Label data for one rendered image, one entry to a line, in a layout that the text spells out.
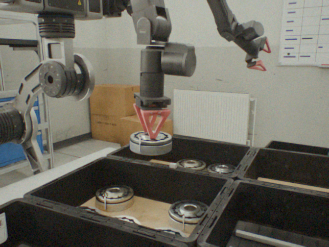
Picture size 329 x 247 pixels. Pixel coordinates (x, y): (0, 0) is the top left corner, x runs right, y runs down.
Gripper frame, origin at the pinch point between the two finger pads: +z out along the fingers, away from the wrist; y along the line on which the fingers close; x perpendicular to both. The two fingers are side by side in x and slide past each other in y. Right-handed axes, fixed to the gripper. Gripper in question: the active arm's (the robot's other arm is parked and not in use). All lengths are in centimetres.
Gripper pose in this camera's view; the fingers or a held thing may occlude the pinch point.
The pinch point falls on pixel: (150, 132)
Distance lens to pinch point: 74.6
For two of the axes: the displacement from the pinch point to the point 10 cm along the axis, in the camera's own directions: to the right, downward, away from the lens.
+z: -0.4, 9.7, 2.5
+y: -3.2, -2.5, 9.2
